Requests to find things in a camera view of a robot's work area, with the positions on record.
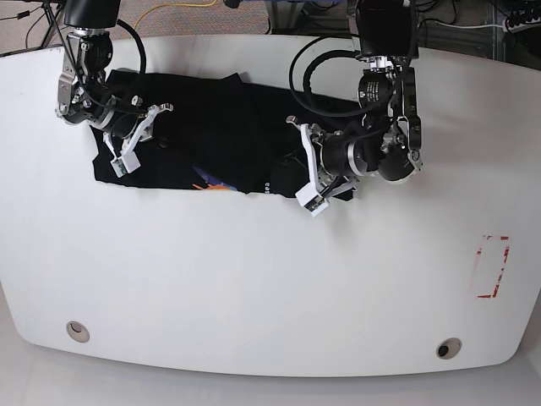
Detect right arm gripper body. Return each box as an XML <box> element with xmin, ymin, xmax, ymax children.
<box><xmin>103</xmin><ymin>103</ymin><xmax>174</xmax><ymax>169</ymax></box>

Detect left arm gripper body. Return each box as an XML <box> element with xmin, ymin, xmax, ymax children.
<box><xmin>286</xmin><ymin>116</ymin><xmax>362</xmax><ymax>207</ymax></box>

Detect black t-shirt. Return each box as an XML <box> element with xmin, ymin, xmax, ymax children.
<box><xmin>92</xmin><ymin>69</ymin><xmax>360</xmax><ymax>202</ymax></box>

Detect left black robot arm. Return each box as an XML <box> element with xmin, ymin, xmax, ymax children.
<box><xmin>287</xmin><ymin>1</ymin><xmax>423</xmax><ymax>216</ymax></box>

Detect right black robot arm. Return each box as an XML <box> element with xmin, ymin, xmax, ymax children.
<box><xmin>56</xmin><ymin>1</ymin><xmax>173</xmax><ymax>178</ymax></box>

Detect red tape rectangle marking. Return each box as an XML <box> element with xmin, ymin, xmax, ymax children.
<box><xmin>472</xmin><ymin>235</ymin><xmax>511</xmax><ymax>299</ymax></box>

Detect white power strip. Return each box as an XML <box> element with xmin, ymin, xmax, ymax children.
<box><xmin>503</xmin><ymin>3</ymin><xmax>540</xmax><ymax>34</ymax></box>

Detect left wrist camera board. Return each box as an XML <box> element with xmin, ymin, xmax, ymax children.
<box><xmin>304</xmin><ymin>196</ymin><xmax>329</xmax><ymax>217</ymax></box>

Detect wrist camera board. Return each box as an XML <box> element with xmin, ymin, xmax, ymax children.
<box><xmin>111</xmin><ymin>159</ymin><xmax>128</xmax><ymax>178</ymax></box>
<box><xmin>304</xmin><ymin>196</ymin><xmax>329</xmax><ymax>217</ymax></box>

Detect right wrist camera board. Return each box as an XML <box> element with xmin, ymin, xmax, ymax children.
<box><xmin>111</xmin><ymin>159</ymin><xmax>128</xmax><ymax>178</ymax></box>

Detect yellow cable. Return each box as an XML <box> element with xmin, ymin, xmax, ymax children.
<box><xmin>132</xmin><ymin>1</ymin><xmax>217</xmax><ymax>39</ymax></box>

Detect left table cable grommet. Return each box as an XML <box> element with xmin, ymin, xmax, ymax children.
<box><xmin>66</xmin><ymin>321</ymin><xmax>90</xmax><ymax>343</ymax></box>

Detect table cable grommet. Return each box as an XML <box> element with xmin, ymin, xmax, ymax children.
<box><xmin>436</xmin><ymin>337</ymin><xmax>462</xmax><ymax>360</ymax></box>
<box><xmin>66</xmin><ymin>321</ymin><xmax>90</xmax><ymax>343</ymax></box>

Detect right table cable grommet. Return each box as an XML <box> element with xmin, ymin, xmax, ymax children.
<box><xmin>436</xmin><ymin>337</ymin><xmax>462</xmax><ymax>360</ymax></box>

